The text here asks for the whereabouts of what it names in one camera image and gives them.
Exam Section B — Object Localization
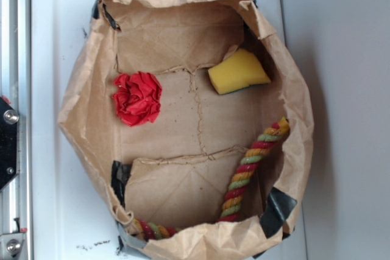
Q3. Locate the red paper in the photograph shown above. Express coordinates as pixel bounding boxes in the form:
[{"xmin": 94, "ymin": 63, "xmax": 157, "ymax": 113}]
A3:
[{"xmin": 112, "ymin": 71, "xmax": 162, "ymax": 127}]

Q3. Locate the brown paper bag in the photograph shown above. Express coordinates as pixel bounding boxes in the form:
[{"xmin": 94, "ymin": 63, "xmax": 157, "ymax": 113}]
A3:
[{"xmin": 58, "ymin": 0, "xmax": 314, "ymax": 259}]

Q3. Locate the yellow green sponge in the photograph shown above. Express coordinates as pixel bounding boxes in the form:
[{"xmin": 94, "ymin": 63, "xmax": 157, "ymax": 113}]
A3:
[{"xmin": 208, "ymin": 48, "xmax": 271, "ymax": 95}]

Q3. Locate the multicoloured twisted rope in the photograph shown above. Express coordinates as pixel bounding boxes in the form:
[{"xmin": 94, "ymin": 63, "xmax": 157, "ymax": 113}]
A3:
[{"xmin": 131, "ymin": 116, "xmax": 290, "ymax": 241}]

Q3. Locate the black metal bracket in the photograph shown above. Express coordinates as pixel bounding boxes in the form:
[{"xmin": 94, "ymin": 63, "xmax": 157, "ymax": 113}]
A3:
[{"xmin": 0, "ymin": 97, "xmax": 20, "ymax": 191}]

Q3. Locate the aluminium frame rail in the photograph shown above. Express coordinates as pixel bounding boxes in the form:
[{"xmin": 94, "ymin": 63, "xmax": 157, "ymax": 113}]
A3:
[{"xmin": 1, "ymin": 0, "xmax": 34, "ymax": 259}]

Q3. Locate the silver corner bracket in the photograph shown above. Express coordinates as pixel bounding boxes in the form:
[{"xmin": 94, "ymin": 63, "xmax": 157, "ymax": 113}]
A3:
[{"xmin": 0, "ymin": 233, "xmax": 26, "ymax": 260}]

